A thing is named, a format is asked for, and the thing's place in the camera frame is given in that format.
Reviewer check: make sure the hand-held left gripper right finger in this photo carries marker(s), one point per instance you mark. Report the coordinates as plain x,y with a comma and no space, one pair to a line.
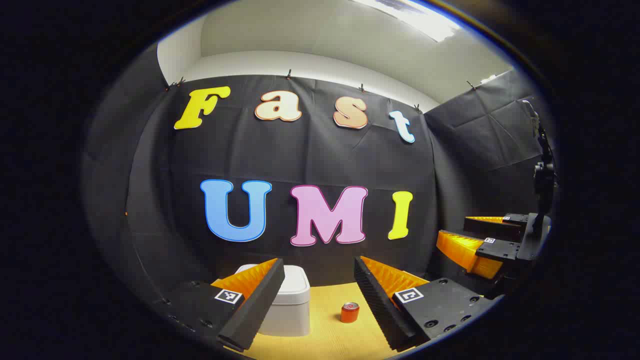
377,305

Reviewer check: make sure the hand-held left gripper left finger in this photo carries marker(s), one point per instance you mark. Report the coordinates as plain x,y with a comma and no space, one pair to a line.
255,310

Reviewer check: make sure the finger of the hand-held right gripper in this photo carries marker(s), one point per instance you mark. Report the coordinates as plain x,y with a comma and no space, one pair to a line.
492,229
500,250

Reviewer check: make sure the red pop can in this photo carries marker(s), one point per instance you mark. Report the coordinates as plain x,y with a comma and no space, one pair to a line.
349,313

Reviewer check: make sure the white desktop garbage bin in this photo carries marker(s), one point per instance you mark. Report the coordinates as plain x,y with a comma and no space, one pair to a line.
292,310

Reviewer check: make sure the black backdrop cloth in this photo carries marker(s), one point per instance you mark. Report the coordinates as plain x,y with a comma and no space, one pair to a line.
310,160

